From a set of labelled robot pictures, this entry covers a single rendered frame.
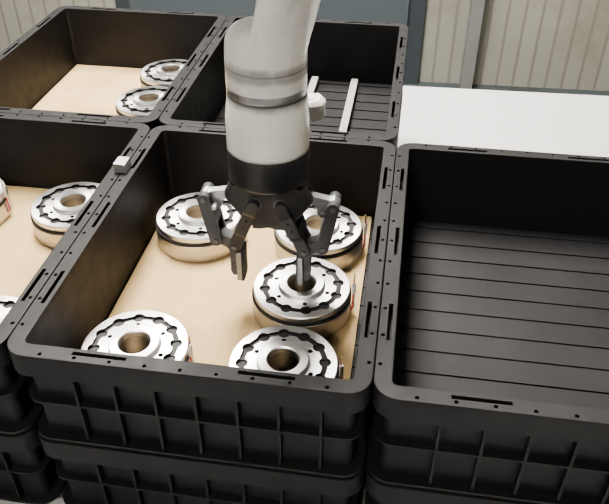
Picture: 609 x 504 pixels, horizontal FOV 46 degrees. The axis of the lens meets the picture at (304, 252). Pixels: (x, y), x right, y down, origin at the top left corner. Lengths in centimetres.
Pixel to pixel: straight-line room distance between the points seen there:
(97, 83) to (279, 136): 72
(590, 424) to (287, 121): 33
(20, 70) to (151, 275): 50
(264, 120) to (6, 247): 42
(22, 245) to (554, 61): 276
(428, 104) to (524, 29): 182
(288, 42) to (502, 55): 276
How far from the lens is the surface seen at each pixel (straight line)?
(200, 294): 79
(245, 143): 62
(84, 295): 73
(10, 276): 87
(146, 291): 81
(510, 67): 334
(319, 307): 72
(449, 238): 88
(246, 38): 58
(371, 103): 119
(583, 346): 78
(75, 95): 126
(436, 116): 145
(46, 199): 94
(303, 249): 70
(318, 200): 67
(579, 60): 338
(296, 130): 62
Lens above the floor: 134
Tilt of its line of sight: 37 degrees down
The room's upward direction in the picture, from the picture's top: straight up
